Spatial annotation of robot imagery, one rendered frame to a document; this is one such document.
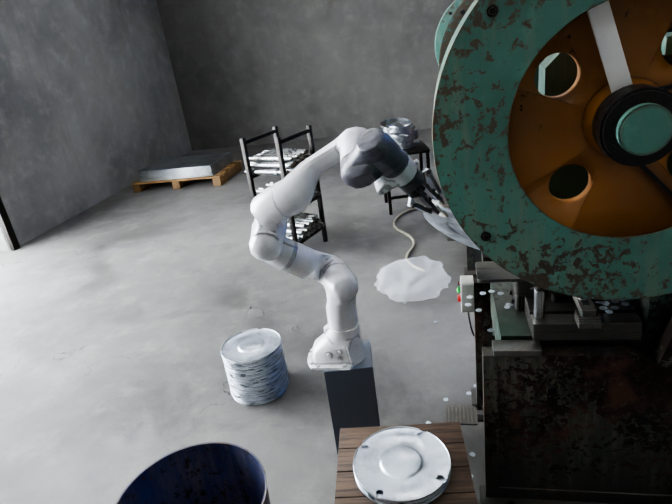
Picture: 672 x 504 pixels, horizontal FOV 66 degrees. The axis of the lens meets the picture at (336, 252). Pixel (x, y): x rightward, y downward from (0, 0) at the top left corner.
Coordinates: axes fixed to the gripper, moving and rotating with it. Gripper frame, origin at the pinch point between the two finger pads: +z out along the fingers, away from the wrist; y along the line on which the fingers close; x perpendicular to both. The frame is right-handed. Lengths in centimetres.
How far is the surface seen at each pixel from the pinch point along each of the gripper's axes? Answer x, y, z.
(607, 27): -49, 30, -38
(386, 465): -10, -76, 18
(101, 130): 606, 37, 76
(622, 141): -56, 11, -27
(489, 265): -3.6, -4.1, 32.9
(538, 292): -27.3, -10.1, 25.0
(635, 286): -58, -7, 5
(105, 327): 236, -115, 35
